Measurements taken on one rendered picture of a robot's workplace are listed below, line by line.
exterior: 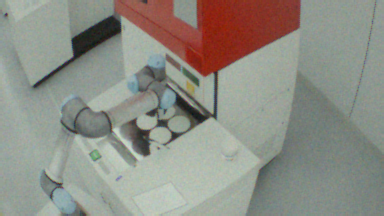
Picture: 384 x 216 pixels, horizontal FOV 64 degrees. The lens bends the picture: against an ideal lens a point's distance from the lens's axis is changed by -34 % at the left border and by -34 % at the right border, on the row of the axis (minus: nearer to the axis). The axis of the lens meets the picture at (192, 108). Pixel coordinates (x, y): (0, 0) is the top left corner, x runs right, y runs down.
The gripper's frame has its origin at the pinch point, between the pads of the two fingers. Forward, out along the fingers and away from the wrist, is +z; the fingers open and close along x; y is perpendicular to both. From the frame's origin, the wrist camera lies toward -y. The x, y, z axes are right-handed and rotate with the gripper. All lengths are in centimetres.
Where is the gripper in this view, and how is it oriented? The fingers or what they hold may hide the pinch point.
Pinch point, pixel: (158, 118)
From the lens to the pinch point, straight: 212.5
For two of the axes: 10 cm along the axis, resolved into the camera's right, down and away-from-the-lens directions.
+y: 3.3, -6.9, 6.4
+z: 0.1, 6.8, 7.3
